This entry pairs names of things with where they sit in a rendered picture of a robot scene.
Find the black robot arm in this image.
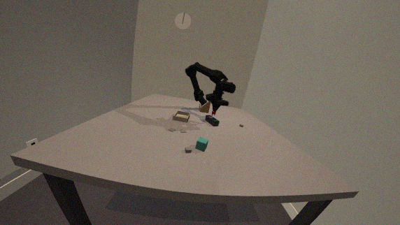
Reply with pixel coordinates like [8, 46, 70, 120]
[185, 62, 236, 105]

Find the beige shallow tray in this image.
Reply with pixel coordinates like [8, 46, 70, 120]
[173, 110, 190, 123]

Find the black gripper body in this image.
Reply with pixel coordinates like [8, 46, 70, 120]
[212, 89, 229, 106]

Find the teal cube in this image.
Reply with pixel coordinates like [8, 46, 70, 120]
[195, 137, 208, 152]

